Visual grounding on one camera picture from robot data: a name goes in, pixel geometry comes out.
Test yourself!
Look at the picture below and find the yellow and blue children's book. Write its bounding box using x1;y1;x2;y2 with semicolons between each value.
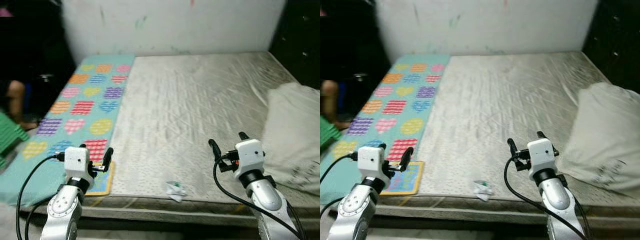
385;161;426;196
85;161;116;197

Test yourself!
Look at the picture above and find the white pillow with black lettering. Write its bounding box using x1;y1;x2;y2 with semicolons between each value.
556;82;640;198
261;82;321;196

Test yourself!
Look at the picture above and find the white quilted mattress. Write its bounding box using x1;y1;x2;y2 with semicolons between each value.
20;50;321;228
340;50;640;231

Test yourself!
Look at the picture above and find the teal blanket with colourful shapes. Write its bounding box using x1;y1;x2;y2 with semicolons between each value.
0;54;137;207
320;54;451;206

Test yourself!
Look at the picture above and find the crumpled white green wrapper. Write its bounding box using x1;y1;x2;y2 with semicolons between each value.
166;181;188;202
473;180;495;202

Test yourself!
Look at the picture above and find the green plastic stool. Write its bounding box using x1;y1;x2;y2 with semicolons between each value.
0;111;30;168
320;116;341;153

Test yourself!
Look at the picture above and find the person's bare leg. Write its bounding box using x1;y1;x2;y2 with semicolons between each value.
6;80;26;126
321;80;341;126

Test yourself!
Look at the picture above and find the black tufted headboard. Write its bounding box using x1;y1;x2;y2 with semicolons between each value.
582;0;640;93
269;0;321;91

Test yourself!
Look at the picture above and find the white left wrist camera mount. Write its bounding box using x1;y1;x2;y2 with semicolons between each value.
64;146;96;180
357;146;390;180

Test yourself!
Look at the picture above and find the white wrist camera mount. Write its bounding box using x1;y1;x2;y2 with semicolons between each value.
234;139;266;180
526;138;558;173
64;146;96;180
357;146;390;180

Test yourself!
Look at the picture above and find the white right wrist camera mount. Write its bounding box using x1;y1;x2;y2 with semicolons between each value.
526;138;558;173
234;139;266;180

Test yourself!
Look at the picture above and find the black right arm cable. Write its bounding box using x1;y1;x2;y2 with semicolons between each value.
212;156;307;240
504;156;588;240

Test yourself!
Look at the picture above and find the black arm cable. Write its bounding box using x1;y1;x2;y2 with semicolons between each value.
320;152;359;183
320;197;346;217
24;196;53;240
504;156;588;240
212;156;307;240
15;152;66;240

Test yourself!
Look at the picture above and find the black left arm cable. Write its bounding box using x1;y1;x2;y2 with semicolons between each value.
24;196;53;240
320;197;346;217
15;152;66;240
320;152;359;183

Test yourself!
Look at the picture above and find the dark bed frame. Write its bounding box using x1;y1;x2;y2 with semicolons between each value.
372;217;551;236
75;212;261;238

